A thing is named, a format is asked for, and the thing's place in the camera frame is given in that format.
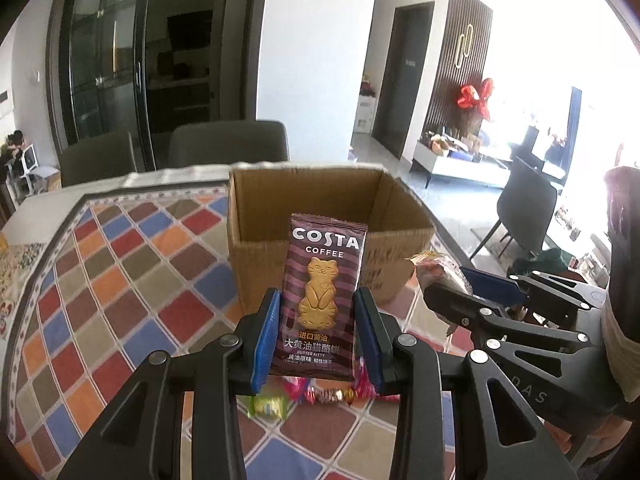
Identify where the black piano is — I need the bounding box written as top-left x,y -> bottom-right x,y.
520,125 -> 571,181

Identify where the green candy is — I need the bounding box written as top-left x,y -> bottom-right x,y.
248,394 -> 287,418

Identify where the brown cardboard box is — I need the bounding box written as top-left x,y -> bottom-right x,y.
227,162 -> 436,311

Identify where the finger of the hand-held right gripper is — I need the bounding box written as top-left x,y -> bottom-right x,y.
459,266 -> 608,313
424,282 -> 596,361

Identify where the colourful checked mat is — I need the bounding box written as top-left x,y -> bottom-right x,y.
5,180 -> 481,480

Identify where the brown cat biscuit packet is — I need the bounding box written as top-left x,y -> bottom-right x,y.
270,212 -> 368,378

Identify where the pile of assorted boxes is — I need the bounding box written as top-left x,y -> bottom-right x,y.
422,127 -> 501,161

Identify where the person's right forearm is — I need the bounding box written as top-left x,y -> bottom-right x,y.
600,166 -> 640,411

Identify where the white low cabinet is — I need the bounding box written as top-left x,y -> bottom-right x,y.
410,150 -> 516,191

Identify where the dark slatted wall panel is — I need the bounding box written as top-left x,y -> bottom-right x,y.
425,0 -> 493,131

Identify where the dark green hat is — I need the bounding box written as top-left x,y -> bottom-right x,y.
520,247 -> 563,273

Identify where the grey dining chair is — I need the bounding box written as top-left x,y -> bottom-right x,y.
470,156 -> 566,261
59,130 -> 138,188
167,120 -> 291,168

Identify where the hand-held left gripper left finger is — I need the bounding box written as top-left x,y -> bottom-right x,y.
56,287 -> 282,480

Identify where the floral patterned placemat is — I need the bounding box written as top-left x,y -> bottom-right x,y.
0,240 -> 48,341

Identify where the dark glass sliding door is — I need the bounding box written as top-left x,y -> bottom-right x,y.
46,0 -> 261,163

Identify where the white striped cloth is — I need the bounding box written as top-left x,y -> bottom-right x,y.
112,162 -> 236,191

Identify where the white stool rack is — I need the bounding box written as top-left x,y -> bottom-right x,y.
15,142 -> 61,196

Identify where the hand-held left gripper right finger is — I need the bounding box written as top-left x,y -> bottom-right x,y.
353,287 -> 551,480

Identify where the white toy shelf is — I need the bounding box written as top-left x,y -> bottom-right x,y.
352,72 -> 378,136

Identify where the clear snack packet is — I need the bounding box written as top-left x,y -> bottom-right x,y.
405,252 -> 473,301

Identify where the person's right hand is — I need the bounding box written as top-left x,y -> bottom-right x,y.
577,417 -> 632,466

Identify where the dark interior door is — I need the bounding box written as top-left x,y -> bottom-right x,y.
371,2 -> 436,161

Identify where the dark plush toy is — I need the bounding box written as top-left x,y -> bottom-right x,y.
0,130 -> 26,166

